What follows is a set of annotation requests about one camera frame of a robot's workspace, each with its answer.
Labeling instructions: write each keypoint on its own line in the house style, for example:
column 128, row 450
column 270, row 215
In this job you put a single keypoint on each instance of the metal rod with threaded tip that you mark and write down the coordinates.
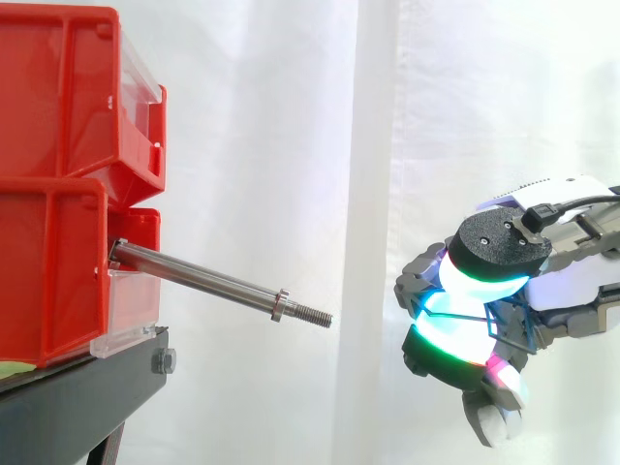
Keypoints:
column 203, row 271

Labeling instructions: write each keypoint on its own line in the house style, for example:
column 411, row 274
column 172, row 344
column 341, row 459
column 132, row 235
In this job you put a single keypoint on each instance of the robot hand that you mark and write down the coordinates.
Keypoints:
column 494, row 242

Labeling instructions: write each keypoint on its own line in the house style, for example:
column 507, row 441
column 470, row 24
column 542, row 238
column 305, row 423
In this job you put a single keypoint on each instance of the black metal stand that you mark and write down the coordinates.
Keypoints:
column 72, row 407

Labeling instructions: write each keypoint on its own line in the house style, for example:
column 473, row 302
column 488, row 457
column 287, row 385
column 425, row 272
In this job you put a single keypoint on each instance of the red storage bin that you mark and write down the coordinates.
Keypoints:
column 48, row 271
column 58, row 97

